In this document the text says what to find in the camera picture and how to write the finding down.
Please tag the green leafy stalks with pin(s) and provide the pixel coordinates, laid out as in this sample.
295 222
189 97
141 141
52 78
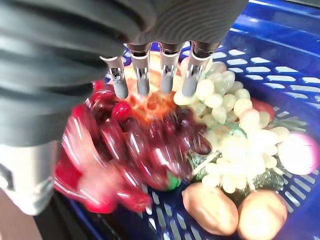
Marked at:
290 123

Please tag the pale green grape bunch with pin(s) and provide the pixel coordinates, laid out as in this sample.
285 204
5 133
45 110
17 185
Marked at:
232 150

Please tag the dark red grape bunch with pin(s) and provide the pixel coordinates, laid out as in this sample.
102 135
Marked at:
160 135

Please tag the white purple onion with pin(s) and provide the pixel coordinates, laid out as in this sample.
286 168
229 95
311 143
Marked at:
297 155

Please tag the orange peach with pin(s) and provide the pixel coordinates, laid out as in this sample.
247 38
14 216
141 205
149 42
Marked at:
155 105

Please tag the dark green grape leaf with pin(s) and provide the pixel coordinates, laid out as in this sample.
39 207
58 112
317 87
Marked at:
270 180
200 160

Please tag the red tomato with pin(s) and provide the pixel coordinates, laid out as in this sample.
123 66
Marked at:
265 107

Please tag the blue plastic basket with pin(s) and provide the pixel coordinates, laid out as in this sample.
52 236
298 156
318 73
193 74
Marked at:
275 37

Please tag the red bell pepper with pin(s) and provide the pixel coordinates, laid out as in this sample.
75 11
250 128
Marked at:
87 180

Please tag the tan potato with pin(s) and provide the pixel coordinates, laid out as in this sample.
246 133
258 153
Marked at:
262 217
210 210

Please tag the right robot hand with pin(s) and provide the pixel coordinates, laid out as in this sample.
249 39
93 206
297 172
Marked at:
62 50

